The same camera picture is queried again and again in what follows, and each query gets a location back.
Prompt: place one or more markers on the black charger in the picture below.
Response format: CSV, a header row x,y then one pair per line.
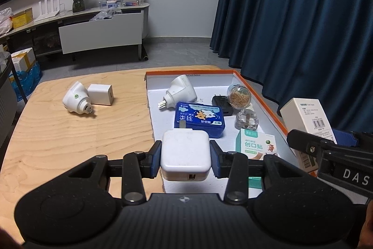
x,y
221,106

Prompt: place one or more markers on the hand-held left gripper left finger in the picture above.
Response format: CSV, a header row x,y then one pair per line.
x,y
156,160

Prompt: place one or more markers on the small white cube charger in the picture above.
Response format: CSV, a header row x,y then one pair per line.
x,y
100,95

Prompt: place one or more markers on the blue cartoon box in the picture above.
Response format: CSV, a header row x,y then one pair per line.
x,y
201,120

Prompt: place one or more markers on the round black ribbed table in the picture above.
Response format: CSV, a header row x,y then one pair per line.
x,y
5,97

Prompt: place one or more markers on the rounded white charger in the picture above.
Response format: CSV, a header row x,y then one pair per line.
x,y
185,153

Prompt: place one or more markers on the blue curtain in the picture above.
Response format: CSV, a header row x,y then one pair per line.
x,y
291,18

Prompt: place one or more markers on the yellow box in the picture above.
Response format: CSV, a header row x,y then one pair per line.
x,y
22,18

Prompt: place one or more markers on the plain white plug adapter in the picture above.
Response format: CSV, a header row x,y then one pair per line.
x,y
182,88

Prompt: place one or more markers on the white yellow carton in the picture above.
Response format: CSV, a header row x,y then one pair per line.
x,y
23,59

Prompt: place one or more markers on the white plug adapter green dot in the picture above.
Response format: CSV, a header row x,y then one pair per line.
x,y
75,98

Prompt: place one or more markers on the white carton box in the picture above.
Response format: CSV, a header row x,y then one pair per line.
x,y
306,114

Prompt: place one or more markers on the white plastic bag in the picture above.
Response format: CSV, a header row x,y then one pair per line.
x,y
5,21

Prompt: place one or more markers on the teal bandage box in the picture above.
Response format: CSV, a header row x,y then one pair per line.
x,y
256,147

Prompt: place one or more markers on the white router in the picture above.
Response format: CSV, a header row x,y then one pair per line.
x,y
46,15

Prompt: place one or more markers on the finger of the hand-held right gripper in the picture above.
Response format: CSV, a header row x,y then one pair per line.
x,y
345,138
303,141

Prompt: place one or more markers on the clear plastic bags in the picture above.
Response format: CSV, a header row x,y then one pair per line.
x,y
105,15

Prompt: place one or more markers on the pile of small white boxes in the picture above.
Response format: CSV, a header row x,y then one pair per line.
x,y
122,2

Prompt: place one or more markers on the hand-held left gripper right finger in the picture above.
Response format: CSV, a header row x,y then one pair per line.
x,y
215,160

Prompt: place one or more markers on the white tray orange rim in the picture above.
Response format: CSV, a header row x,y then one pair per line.
x,y
158,120

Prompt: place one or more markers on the grey tv stand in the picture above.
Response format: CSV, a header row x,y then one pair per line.
x,y
43,42

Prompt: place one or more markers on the black roll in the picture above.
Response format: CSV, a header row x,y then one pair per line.
x,y
144,53

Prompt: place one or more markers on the white drawer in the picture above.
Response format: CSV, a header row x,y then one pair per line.
x,y
99,34

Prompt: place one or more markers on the toothpick jar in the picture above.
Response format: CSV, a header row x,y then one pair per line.
x,y
239,97

